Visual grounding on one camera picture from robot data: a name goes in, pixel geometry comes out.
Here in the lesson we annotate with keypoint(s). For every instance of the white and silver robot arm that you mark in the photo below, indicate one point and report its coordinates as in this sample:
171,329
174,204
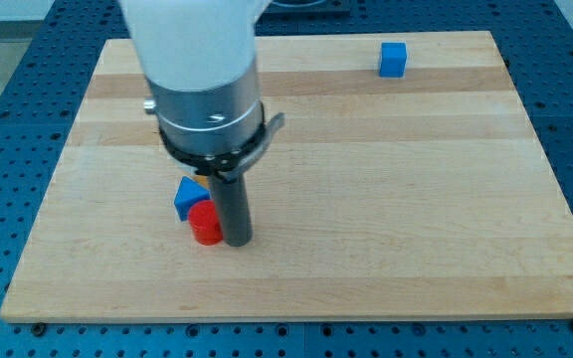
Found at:
200,60

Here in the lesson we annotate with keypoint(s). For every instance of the blue cube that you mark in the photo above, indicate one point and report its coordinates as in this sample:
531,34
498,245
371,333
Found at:
393,60

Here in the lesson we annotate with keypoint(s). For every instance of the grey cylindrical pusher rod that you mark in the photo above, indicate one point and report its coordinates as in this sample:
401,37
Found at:
232,207

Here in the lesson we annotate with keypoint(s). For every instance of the yellow block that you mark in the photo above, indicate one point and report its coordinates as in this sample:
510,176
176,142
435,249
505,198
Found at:
201,180

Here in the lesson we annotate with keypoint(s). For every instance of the red cylinder block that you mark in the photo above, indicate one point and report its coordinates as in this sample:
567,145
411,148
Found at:
204,223

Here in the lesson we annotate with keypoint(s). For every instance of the blue triangular block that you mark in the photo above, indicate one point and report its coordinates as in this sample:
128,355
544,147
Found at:
189,193

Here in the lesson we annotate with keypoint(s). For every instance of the wooden board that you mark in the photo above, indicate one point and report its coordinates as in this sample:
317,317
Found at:
422,198

